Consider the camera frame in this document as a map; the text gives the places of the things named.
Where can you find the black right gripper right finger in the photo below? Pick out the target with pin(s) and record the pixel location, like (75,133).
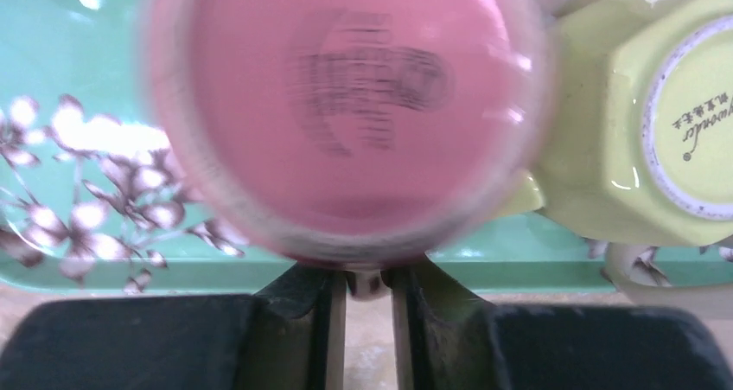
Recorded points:
(447,337)

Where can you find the teal floral tray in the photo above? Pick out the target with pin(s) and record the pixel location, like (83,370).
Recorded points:
(92,194)

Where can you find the pink glass mug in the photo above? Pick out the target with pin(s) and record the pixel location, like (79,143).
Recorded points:
(357,134)

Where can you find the light green faceted mug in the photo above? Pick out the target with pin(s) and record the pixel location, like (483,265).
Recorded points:
(640,149)

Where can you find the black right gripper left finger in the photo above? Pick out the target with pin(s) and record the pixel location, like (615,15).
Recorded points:
(290,335)

